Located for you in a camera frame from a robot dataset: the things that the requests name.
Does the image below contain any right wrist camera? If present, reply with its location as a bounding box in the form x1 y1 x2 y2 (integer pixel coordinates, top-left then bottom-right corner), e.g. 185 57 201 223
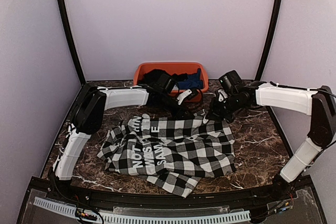
215 88 232 104

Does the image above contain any black garment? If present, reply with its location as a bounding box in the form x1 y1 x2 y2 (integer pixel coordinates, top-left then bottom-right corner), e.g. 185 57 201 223
138 69 188 84

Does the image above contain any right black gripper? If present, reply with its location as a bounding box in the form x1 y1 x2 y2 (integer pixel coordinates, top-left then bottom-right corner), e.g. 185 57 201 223
206 91 246 121

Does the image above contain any white slotted cable duct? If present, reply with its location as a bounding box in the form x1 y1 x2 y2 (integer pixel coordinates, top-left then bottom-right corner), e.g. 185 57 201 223
33 197 251 224

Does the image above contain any black white plaid shirt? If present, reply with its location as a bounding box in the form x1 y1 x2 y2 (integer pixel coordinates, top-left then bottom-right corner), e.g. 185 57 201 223
97 110 236 198

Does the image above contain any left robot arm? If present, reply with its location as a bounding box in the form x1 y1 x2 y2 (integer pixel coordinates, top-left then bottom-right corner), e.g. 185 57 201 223
48 74 197 201

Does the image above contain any right black frame post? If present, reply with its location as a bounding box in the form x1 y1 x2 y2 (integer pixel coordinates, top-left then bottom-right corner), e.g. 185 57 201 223
254 0 282 81

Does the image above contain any black frame post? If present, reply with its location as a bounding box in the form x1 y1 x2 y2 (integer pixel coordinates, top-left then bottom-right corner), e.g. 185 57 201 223
57 0 86 86
254 0 282 81

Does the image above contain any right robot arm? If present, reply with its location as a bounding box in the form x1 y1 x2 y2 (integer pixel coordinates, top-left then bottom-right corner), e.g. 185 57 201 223
208 70 335 200

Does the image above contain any orange plastic basin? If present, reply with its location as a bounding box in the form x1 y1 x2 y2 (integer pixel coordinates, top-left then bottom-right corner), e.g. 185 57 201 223
133 62 209 95

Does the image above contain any left black frame post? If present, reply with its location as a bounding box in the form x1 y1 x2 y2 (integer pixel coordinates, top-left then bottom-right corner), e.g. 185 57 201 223
57 0 86 86

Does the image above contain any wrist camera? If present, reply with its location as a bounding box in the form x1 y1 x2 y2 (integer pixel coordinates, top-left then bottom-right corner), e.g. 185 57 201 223
176 89 203 105
215 88 232 104

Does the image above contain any blue garment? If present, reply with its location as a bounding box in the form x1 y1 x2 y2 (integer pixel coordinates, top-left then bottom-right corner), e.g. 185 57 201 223
176 68 204 90

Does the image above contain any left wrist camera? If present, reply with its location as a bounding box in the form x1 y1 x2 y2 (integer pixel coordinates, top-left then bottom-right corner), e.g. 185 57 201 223
176 89 203 105

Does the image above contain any black front rail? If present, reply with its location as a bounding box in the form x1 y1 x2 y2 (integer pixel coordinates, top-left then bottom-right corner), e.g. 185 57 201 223
47 183 292 210

